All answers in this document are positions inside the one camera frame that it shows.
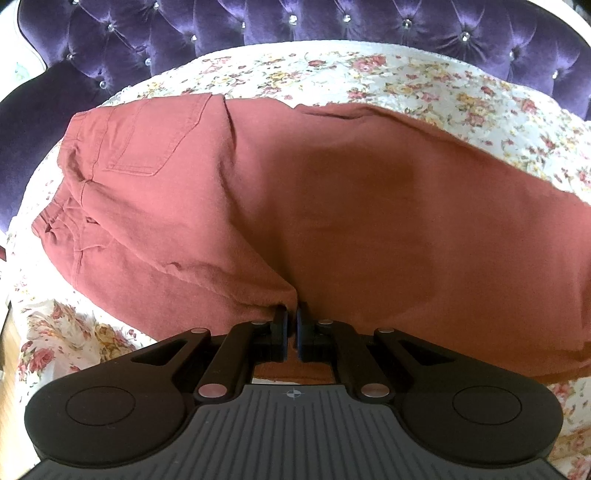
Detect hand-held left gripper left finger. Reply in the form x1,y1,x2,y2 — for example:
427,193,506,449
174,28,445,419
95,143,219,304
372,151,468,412
130,305,290,400

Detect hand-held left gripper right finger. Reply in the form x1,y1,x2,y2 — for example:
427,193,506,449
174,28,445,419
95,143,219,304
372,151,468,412
297,302,463,400

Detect rust red pants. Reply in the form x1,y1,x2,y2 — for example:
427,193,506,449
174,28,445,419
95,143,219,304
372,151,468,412
31,91,591,386

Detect floral bed sheet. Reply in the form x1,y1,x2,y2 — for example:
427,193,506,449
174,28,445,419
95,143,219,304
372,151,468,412
0,41,591,480

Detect purple tufted headboard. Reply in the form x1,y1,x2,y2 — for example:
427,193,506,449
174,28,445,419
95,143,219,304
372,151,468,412
0,0,591,232

